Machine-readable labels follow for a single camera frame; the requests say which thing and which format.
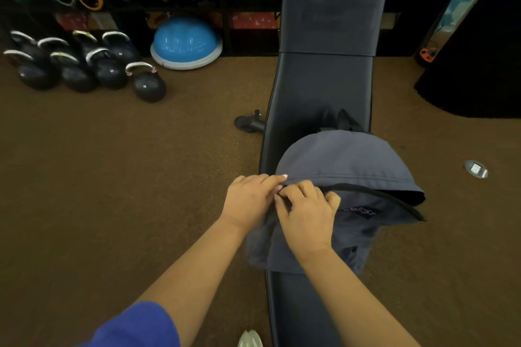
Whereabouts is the person's right hand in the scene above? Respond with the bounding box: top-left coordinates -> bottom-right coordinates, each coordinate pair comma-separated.
274,180 -> 342,263

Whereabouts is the person's left hand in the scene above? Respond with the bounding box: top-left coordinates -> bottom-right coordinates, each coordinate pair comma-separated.
221,174 -> 288,234

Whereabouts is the grey backpack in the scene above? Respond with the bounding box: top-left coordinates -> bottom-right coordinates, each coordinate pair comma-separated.
245,109 -> 427,275

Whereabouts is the person's right forearm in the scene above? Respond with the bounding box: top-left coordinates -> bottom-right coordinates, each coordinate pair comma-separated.
300,246 -> 422,347

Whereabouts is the person's left forearm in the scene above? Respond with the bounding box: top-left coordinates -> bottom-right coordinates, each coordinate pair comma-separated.
134,217 -> 250,347

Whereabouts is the black bench foot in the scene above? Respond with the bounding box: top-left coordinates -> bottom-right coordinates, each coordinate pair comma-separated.
234,110 -> 266,134

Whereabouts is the black padded weight bench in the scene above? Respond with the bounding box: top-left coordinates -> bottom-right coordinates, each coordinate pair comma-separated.
259,0 -> 395,347

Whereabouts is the white shoe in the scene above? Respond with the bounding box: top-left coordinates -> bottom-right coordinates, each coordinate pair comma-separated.
237,330 -> 264,347

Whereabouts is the blue balance dome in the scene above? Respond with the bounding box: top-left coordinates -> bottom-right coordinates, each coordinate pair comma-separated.
150,17 -> 223,71

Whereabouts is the blue shirt sleeve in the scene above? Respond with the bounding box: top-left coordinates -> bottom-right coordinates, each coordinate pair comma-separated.
81,301 -> 181,347

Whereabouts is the black storage shelf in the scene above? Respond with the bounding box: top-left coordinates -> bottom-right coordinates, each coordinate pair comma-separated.
0,0 -> 432,58

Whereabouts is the silver floor socket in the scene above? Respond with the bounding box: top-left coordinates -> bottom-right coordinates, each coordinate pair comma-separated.
464,160 -> 489,180

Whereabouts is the group of black kettlebells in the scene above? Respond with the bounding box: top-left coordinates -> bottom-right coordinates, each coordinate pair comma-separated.
2,30 -> 167,104

